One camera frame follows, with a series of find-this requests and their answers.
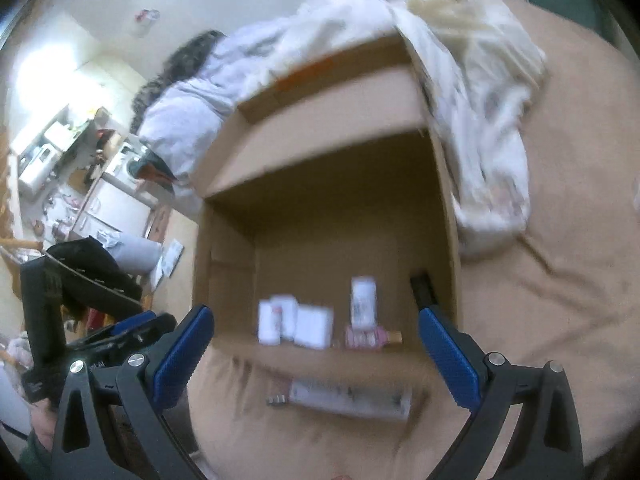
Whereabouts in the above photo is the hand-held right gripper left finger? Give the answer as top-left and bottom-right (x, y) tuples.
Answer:
(50, 304), (216, 480)

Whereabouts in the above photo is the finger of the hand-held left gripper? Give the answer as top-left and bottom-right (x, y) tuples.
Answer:
(80, 314), (177, 361)
(67, 311), (157, 349)

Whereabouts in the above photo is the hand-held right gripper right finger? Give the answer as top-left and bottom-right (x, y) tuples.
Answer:
(418, 304), (586, 480)

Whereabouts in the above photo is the black tube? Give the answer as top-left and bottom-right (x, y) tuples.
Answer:
(409, 271), (438, 311)

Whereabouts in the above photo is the pink perfume bottle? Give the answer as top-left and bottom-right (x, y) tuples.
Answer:
(344, 327), (403, 350)

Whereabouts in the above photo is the white pill bottle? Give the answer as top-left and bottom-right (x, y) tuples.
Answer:
(350, 276), (377, 332)

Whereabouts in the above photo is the white battery charger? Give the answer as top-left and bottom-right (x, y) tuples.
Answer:
(289, 379), (414, 421)

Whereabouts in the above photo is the white earbud case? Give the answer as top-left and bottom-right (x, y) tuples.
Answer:
(295, 306), (334, 351)

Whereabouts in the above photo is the cardboard box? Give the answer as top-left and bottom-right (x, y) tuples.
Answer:
(191, 30), (463, 388)

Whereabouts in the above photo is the person's left forearm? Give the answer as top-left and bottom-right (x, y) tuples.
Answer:
(17, 400), (57, 480)

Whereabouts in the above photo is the grey white floor bag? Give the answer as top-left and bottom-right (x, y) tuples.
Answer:
(102, 234), (165, 277)

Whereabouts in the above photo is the dark cloth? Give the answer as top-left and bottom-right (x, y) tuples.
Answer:
(47, 237), (145, 313)

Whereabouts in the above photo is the white flat floor box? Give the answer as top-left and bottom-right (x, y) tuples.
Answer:
(154, 239), (185, 278)

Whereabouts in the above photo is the patterned floor rug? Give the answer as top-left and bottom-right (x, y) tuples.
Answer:
(145, 205), (173, 241)

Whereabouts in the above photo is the white floor cabinet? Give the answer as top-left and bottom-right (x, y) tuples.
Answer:
(67, 180), (156, 241)

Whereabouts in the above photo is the white water heater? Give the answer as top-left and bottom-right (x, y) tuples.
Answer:
(17, 142), (56, 196)

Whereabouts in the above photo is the teal orange pillow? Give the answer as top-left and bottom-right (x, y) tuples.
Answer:
(135, 152), (176, 183)

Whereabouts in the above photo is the white washing machine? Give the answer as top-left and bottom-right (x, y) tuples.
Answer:
(102, 137), (151, 193)

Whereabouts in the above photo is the white printed duvet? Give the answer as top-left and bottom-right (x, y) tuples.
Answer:
(137, 0), (548, 261)

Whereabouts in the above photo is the camouflage blanket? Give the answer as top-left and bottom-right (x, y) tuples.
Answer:
(131, 30), (226, 131)

